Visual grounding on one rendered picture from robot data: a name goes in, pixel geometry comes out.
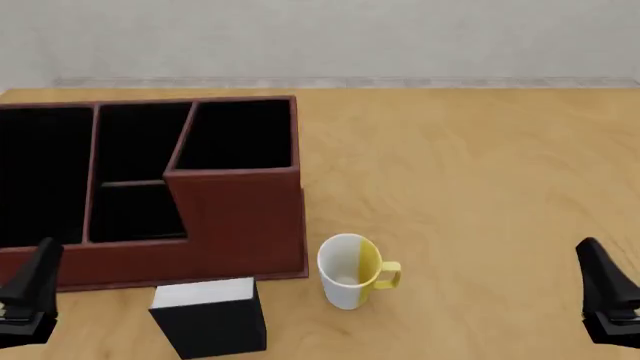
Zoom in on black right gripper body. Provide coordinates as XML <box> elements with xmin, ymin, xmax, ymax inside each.
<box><xmin>582</xmin><ymin>305</ymin><xmax>640</xmax><ymax>345</ymax></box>

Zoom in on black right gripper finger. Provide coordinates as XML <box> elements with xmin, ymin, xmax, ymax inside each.
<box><xmin>574</xmin><ymin>236</ymin><xmax>640</xmax><ymax>312</ymax></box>

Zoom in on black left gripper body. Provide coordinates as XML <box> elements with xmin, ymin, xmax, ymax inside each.
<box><xmin>0</xmin><ymin>297</ymin><xmax>59</xmax><ymax>347</ymax></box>

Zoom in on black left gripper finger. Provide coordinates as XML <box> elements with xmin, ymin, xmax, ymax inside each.
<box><xmin>0</xmin><ymin>236</ymin><xmax>65</xmax><ymax>306</ymax></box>

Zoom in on black book with white pages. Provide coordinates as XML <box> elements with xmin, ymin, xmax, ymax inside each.
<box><xmin>148</xmin><ymin>276</ymin><xmax>268</xmax><ymax>360</ymax></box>

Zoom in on red-brown desk caddy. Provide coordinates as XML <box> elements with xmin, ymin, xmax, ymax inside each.
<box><xmin>0</xmin><ymin>94</ymin><xmax>310</xmax><ymax>294</ymax></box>

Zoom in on white and yellow mug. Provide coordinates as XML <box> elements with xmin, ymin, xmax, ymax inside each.
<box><xmin>316</xmin><ymin>232</ymin><xmax>402</xmax><ymax>312</ymax></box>

